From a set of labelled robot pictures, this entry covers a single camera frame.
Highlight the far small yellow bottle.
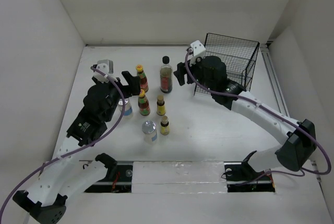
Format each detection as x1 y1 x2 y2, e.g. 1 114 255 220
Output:
157 95 166 116

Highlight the black wire rack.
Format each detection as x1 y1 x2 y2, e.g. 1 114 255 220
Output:
202 33 260 90

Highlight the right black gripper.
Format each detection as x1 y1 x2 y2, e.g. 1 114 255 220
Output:
174 53 216 92

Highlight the dark soy sauce bottle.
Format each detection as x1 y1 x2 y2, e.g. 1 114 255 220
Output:
160 56 173 93

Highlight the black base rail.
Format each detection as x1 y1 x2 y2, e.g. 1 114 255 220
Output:
85 161 276 194

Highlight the near small yellow bottle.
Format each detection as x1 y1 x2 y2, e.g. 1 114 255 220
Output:
160 115 170 135

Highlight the small yellow bottle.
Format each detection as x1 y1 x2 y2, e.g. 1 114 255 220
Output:
157 95 166 116
160 115 170 135

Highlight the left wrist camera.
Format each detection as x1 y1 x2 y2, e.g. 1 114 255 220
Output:
93 60 117 83

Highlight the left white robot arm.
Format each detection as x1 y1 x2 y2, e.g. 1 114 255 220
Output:
12 66 140 223

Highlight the silver-lid jar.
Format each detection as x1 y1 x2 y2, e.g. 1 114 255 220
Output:
141 121 158 145
117 98 133 118

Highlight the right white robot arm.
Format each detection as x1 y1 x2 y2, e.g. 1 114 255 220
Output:
174 55 317 181

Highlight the red sauce bottle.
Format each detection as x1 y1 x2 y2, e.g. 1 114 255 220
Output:
136 64 149 92
138 89 150 116

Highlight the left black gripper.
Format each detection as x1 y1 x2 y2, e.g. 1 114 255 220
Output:
93 71 139 122

